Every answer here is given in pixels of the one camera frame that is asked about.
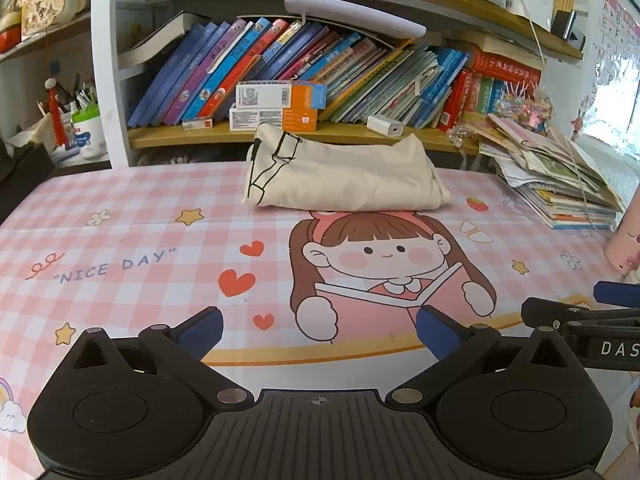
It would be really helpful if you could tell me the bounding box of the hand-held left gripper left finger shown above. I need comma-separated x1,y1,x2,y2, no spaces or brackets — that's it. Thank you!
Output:
56,306,255,408

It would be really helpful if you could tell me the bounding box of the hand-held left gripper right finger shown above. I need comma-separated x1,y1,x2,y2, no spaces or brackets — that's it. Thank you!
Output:
385,305,586,408

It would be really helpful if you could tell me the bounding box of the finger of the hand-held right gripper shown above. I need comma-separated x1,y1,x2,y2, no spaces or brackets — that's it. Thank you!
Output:
521,297,640,330
595,282,640,307

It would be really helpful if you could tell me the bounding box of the beige t-shirt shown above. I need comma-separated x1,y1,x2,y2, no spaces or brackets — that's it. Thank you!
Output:
241,122,452,212

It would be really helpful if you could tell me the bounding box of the pink cylinder container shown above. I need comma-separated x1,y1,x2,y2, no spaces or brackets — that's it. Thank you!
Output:
604,210,640,278

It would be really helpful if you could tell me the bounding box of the stack of magazines and workbooks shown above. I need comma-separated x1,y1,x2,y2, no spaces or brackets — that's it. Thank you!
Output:
480,112,626,231

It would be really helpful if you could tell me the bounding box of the pink checked cartoon desk mat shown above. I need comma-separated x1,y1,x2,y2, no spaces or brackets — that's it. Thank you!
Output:
0,160,640,461

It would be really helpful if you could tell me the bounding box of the colourful candy ornament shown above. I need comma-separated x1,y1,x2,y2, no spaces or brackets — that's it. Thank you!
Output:
492,85,551,128

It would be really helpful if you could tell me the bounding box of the white power adapter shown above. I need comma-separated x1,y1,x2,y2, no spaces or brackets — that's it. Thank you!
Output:
366,115,405,138

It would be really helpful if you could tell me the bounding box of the orange white carton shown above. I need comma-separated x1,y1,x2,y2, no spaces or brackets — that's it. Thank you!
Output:
235,81,327,110
229,106,318,132

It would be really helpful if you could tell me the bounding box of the white plastic jar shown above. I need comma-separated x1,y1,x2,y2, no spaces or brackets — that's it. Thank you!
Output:
71,105,108,160

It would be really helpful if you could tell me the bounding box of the dark brown bag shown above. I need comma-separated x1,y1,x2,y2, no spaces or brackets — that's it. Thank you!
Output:
0,132,56,196

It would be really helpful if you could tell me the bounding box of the bunch of pens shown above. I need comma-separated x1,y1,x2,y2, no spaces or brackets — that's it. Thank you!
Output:
37,72,98,121

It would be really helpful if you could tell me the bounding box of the red tassel ornament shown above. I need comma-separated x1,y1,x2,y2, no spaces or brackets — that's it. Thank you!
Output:
44,77,68,147

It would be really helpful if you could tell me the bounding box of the black stand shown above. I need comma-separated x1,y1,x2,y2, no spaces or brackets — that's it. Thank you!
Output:
555,10,587,51

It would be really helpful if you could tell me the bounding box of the row of leaning colourful books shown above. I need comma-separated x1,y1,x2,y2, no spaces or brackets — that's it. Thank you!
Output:
117,10,543,131

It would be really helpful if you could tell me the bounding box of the white storage box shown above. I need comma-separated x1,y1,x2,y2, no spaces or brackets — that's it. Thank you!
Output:
507,0,556,31

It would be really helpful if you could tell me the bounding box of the white light bar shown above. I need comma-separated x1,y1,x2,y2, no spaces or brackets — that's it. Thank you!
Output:
283,0,427,38

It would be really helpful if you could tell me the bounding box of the red white pot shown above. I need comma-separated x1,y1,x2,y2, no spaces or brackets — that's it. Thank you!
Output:
0,25,23,53

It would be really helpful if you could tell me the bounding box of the reindeer wall sticker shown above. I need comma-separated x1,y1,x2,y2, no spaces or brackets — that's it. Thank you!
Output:
570,95,593,141

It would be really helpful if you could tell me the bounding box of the alphabet wall poster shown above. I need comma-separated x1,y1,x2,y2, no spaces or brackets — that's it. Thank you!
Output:
590,0,640,151

